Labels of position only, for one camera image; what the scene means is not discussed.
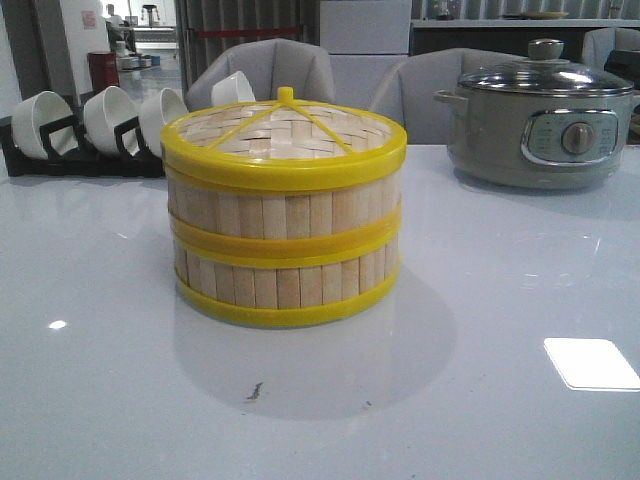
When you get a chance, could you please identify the red bin in background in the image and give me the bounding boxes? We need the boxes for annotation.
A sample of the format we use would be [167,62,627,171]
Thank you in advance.
[87,51,120,94]

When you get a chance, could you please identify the glass pot lid with knob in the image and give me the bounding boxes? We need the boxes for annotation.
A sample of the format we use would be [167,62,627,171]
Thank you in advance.
[458,38,633,97]

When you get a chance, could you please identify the grey chair left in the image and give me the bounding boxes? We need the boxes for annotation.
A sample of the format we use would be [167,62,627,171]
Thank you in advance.
[185,38,335,111]

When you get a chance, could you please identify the bamboo steamer tray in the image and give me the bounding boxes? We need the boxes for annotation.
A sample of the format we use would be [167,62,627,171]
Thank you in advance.
[174,236,400,328]
[167,170,401,267]

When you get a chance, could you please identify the grey chair far right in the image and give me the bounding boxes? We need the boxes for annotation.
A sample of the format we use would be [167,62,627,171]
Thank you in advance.
[580,27,640,69]

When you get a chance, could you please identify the black bowl rack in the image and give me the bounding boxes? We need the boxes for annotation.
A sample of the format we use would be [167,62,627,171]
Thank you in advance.
[1,114,164,178]

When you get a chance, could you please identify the white bowl far left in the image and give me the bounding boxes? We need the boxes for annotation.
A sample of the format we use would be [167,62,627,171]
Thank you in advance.
[11,91,72,160]

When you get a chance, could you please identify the grey chair middle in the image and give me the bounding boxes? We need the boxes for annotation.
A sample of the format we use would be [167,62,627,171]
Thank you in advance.
[368,48,518,145]

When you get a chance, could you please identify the white bowl right end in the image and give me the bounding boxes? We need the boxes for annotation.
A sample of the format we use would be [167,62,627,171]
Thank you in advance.
[210,71,255,107]

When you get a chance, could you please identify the grey electric cooking pot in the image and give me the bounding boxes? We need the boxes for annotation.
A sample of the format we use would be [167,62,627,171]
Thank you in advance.
[434,87,639,190]

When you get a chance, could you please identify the white bowl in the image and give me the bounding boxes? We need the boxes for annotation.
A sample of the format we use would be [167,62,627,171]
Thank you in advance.
[11,91,72,160]
[83,86,137,157]
[138,88,188,158]

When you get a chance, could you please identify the bamboo steamer lid yellow rim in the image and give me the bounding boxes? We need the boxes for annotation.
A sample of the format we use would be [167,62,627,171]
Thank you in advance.
[160,87,407,195]

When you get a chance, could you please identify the grey chair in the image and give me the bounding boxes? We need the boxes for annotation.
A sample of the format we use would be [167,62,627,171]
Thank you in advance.
[580,27,640,69]
[368,48,518,145]
[185,38,335,111]

